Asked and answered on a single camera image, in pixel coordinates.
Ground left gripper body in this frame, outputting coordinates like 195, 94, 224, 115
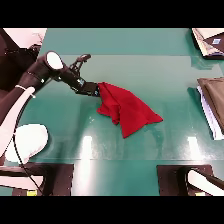
71, 79, 102, 98

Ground red T-shirt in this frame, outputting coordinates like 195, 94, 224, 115
96, 81, 164, 140

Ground beige garment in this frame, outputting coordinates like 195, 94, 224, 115
191, 27, 224, 58

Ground white garment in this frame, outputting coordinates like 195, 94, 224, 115
196, 85, 224, 141

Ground black garment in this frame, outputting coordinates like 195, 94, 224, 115
203, 32, 224, 56

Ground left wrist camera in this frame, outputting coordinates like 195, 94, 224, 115
67, 53, 92, 76

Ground black cable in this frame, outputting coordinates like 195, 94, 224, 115
11, 96, 46, 197

